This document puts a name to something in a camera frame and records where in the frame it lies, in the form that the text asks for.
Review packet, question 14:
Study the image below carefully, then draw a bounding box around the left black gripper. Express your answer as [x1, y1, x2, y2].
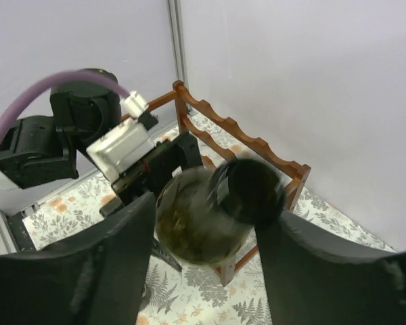
[99, 131, 203, 217]

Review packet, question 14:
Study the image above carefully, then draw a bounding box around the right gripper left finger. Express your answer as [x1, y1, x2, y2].
[0, 193, 156, 324]

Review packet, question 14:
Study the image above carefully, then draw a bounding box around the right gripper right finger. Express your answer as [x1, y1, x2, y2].
[255, 211, 406, 324]

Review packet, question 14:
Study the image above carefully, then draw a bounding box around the green wine bottle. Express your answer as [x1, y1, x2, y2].
[155, 157, 286, 265]

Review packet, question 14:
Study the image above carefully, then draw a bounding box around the brown wooden wine rack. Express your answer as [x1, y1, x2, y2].
[149, 81, 310, 284]

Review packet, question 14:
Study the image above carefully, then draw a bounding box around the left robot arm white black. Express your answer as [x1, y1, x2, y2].
[0, 68, 202, 217]

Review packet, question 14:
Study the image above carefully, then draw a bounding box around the floral patterned table mat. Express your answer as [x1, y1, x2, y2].
[21, 111, 399, 325]

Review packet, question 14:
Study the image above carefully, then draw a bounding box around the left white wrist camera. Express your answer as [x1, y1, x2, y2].
[86, 91, 158, 183]

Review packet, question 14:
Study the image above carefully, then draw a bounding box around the aluminium rail frame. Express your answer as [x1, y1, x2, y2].
[0, 204, 39, 255]

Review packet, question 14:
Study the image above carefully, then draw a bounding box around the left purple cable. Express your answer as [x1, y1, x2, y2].
[0, 70, 131, 167]

